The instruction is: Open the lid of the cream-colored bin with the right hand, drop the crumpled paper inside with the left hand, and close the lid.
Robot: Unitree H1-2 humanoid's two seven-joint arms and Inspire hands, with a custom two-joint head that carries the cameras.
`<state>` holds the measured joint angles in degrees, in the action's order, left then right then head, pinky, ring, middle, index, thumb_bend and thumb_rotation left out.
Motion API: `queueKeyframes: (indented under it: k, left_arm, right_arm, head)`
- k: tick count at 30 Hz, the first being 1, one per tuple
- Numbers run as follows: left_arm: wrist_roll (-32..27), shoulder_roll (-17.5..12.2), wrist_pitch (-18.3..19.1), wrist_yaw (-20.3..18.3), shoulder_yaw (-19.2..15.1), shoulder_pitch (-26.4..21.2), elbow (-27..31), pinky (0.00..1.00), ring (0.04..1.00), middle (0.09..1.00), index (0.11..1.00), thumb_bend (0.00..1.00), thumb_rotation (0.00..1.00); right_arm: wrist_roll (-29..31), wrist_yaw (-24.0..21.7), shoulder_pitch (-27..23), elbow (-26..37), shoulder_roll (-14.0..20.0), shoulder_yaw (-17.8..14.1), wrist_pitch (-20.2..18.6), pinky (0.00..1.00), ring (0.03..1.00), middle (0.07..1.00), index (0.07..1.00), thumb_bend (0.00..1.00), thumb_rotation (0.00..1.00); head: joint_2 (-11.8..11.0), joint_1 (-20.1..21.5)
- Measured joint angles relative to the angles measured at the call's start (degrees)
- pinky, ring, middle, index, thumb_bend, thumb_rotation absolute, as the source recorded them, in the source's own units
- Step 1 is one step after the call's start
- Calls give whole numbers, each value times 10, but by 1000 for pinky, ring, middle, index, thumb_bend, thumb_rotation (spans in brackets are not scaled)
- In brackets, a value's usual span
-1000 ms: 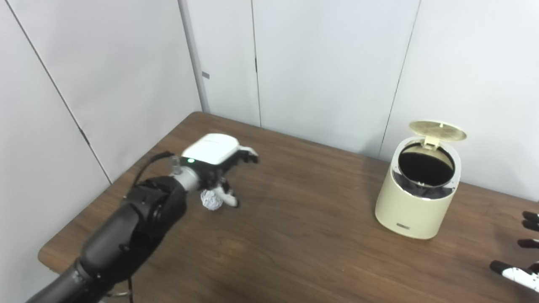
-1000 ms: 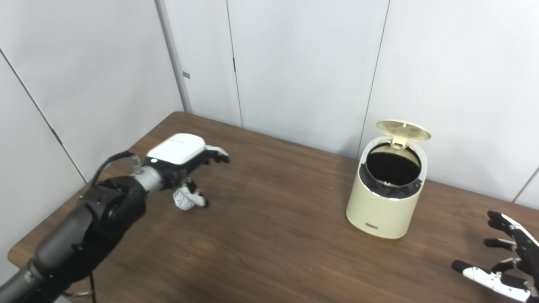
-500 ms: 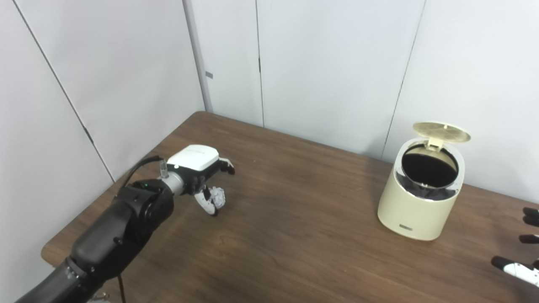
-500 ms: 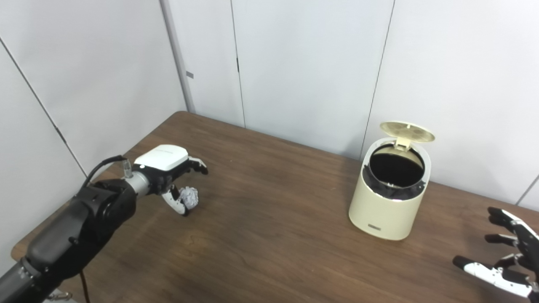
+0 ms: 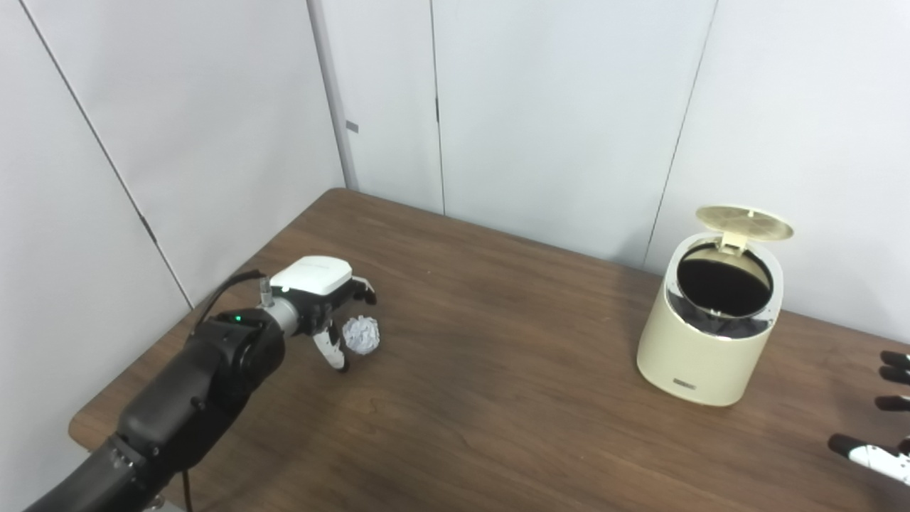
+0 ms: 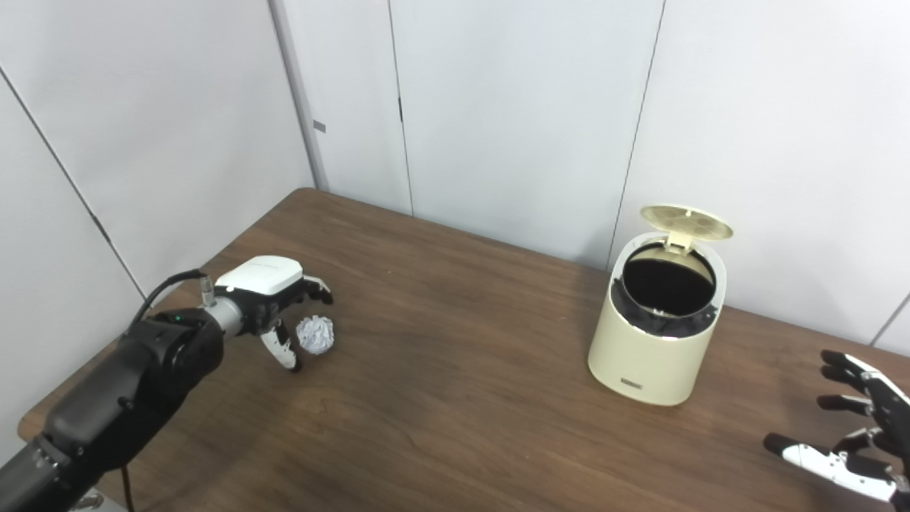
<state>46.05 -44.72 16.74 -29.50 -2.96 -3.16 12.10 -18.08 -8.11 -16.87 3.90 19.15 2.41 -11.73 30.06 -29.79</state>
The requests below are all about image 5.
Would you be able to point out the round cream bin lid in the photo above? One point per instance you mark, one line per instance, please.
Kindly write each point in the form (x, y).
(746, 222)

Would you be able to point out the white paper ball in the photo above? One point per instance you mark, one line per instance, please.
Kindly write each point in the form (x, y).
(361, 334)

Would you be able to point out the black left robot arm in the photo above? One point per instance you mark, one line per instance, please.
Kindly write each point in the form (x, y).
(192, 391)

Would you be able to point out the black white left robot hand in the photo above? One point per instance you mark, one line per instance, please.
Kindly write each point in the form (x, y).
(313, 277)

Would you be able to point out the cream-colored bin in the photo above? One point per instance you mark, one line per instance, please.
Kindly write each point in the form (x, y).
(700, 355)

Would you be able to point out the gray wall corner trim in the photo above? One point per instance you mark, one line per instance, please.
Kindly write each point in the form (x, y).
(333, 92)

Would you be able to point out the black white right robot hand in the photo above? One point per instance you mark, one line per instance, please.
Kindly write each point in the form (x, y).
(881, 456)

